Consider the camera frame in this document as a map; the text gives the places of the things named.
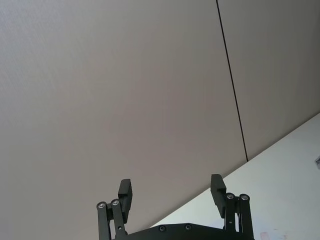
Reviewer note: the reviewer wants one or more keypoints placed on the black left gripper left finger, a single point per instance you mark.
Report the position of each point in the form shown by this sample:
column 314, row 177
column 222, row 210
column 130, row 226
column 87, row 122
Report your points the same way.
column 124, row 200

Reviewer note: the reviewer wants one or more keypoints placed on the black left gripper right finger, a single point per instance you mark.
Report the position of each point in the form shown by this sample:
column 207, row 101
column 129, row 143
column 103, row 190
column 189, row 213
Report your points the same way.
column 218, row 197

